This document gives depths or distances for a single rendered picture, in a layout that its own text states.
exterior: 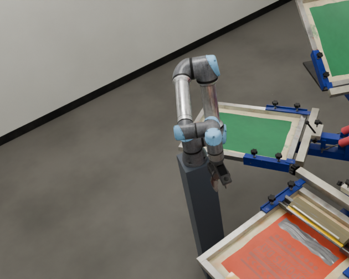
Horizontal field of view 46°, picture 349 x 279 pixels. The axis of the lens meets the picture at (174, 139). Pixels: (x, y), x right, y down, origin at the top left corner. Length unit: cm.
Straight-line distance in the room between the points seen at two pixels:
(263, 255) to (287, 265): 13
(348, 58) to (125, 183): 236
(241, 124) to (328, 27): 100
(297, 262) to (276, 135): 103
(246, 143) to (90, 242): 172
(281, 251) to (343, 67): 154
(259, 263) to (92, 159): 279
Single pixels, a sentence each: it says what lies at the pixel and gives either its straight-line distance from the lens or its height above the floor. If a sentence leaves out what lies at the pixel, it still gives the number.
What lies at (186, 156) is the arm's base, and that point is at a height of 126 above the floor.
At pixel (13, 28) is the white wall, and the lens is 499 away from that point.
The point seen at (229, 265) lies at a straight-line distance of 228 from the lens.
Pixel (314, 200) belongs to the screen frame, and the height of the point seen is 99.
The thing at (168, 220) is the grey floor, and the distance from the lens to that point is 376.
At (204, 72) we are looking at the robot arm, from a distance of 214.
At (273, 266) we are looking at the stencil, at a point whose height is 96.
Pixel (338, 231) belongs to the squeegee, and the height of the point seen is 106.
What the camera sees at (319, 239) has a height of 96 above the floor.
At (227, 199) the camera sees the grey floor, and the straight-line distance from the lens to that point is 384.
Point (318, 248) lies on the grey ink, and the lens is 234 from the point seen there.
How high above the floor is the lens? 287
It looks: 39 degrees down
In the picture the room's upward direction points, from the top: 12 degrees counter-clockwise
